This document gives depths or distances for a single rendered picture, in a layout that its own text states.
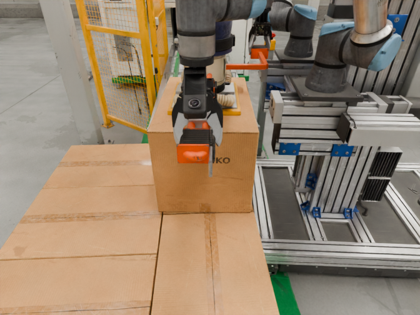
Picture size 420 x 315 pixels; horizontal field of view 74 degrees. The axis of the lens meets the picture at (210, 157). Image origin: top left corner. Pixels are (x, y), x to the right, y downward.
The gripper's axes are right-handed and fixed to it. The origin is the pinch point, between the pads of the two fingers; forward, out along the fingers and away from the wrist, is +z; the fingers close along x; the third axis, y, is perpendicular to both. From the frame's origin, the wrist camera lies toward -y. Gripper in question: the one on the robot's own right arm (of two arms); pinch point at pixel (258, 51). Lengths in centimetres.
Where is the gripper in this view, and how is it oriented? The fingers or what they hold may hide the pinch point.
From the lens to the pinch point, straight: 152.8
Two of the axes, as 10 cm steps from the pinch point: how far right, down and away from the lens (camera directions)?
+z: 0.0, 8.3, 5.6
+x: 10.0, 0.1, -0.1
